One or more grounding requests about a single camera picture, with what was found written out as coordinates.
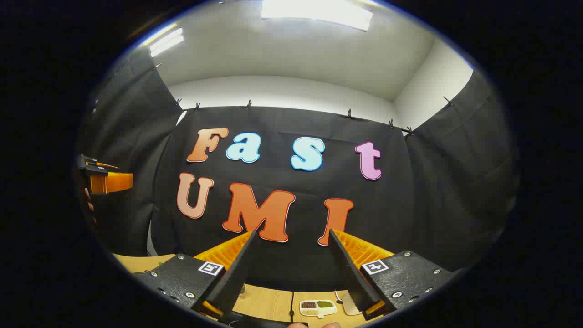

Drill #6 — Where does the white divided bean dish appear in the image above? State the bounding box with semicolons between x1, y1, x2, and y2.
299;299;338;319

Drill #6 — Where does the ceiling light panel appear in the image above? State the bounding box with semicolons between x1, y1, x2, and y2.
261;0;373;32
149;27;185;58

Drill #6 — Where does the row of black cloth clips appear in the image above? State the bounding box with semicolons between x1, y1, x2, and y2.
153;63;455;137

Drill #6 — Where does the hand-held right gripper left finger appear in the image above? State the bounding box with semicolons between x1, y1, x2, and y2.
131;230;258;319

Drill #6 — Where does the black backdrop cloth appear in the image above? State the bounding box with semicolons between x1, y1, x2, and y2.
77;48;520;292

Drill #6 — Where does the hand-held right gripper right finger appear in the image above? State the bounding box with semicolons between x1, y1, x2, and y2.
328;229;457;320

